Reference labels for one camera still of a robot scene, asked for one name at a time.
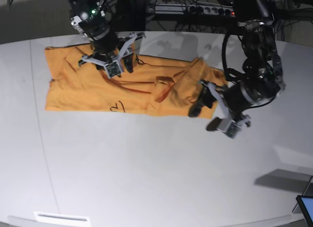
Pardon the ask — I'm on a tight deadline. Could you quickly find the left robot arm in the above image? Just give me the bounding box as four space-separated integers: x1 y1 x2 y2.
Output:
188 0 286 138

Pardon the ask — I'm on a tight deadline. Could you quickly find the grey tablet stand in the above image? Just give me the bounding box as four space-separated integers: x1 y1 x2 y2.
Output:
292 176 313 214

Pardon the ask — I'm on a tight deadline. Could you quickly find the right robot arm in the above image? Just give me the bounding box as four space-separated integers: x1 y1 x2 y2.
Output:
68 0 145 78

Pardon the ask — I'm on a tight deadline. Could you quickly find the tablet with blue screen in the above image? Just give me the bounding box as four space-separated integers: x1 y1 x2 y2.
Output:
296 195 313 227

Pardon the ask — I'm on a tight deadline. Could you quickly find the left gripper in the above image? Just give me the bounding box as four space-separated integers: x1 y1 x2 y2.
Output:
188 79 251 132

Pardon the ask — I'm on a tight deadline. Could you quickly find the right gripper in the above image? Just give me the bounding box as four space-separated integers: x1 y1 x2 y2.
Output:
78 32 145 73

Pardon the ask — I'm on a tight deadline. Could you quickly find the yellow T-shirt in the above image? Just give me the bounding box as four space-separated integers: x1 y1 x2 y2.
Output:
45 45 227 116

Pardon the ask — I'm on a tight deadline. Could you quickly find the white power strip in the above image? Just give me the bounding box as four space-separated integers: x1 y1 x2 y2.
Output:
148 3 235 17

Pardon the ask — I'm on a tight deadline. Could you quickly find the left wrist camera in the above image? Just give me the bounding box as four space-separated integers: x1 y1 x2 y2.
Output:
217 118 241 139

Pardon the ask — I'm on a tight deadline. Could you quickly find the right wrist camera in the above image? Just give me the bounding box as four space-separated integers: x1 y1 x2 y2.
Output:
104 60 124 78

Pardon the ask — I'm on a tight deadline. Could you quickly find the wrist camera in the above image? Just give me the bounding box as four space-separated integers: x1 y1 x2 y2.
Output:
104 60 124 78
217 118 241 139

